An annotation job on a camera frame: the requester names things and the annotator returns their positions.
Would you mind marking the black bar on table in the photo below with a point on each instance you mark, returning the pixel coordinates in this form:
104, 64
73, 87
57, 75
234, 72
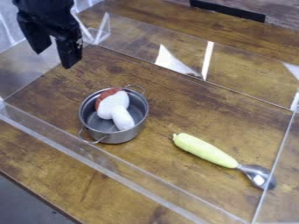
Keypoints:
249, 15

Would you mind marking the yellow plush corn cob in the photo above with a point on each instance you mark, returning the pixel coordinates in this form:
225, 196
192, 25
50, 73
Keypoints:
204, 150

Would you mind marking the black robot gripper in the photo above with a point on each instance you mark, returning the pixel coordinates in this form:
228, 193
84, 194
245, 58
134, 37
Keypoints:
44, 19

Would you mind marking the clear acrylic enclosure wall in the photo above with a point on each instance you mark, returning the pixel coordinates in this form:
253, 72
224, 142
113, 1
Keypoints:
220, 80

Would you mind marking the plush red white mushroom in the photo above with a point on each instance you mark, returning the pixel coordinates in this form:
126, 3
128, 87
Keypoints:
110, 107

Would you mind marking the silver metal pot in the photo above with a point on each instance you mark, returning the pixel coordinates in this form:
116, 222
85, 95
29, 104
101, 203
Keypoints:
98, 130

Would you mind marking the silver metal spoon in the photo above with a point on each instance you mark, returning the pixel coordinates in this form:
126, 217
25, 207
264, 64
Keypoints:
258, 175

